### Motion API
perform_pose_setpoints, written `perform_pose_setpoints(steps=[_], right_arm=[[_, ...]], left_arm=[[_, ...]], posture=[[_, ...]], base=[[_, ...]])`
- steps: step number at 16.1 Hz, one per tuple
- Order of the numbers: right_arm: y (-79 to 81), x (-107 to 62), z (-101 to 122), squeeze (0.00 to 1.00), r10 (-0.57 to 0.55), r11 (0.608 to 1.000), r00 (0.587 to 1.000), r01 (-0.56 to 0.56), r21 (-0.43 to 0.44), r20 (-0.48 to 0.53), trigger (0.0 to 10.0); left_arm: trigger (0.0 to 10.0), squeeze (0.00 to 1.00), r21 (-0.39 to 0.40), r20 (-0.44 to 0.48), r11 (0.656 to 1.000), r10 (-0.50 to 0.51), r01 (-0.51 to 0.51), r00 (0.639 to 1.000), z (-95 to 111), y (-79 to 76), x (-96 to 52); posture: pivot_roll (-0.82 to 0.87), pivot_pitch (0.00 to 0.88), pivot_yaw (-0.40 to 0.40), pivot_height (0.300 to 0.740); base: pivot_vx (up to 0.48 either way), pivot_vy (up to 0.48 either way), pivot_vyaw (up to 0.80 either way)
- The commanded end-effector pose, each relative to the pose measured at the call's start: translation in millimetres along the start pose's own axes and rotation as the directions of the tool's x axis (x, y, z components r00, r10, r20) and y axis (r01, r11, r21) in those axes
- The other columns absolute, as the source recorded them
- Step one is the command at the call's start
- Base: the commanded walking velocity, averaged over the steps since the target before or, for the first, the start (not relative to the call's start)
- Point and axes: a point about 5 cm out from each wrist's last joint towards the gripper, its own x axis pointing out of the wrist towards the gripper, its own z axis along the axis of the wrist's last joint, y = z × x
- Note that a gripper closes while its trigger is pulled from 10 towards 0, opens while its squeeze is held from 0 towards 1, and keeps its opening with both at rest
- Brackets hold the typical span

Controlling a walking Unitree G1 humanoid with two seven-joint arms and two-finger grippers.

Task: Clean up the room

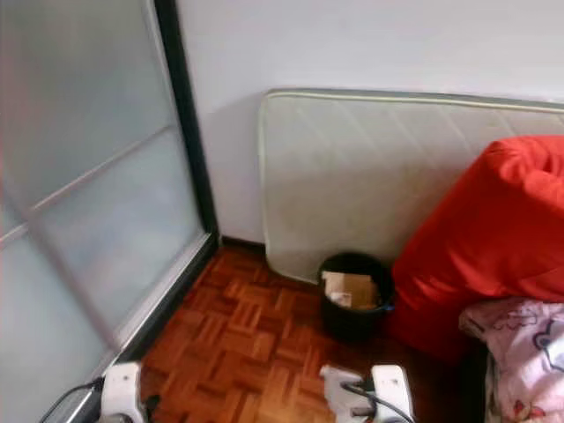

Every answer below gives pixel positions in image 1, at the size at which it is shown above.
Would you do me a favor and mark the pink cartoon print quilt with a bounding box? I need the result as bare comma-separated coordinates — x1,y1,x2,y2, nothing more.
458,297,564,423

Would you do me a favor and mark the black waste bin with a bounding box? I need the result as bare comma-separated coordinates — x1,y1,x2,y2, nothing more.
317,251,396,345

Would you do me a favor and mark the brown cardboard piece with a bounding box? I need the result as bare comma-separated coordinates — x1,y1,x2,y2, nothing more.
322,271,380,311

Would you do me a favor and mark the dark wooden skirting board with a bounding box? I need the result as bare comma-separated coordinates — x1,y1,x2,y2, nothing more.
220,234,267,255

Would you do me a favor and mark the red beanbag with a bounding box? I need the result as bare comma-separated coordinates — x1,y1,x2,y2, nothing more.
386,134,564,364

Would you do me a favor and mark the pale green mattress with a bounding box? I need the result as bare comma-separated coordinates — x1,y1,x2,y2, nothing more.
257,88,564,285

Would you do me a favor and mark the frosted glass sliding door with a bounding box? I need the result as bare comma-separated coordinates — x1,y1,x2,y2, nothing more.
0,0,212,423

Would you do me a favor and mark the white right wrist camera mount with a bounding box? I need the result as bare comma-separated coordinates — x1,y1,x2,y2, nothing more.
370,364,415,423

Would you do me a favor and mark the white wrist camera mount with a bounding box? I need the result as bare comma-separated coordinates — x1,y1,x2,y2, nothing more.
99,361,145,422
370,364,415,423

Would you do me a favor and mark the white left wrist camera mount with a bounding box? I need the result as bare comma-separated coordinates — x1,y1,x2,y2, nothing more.
99,361,145,422

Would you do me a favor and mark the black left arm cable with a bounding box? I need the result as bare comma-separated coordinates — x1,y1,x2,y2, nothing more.
40,379,107,423

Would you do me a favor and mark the black door frame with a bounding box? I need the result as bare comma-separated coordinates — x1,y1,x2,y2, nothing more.
84,0,223,423

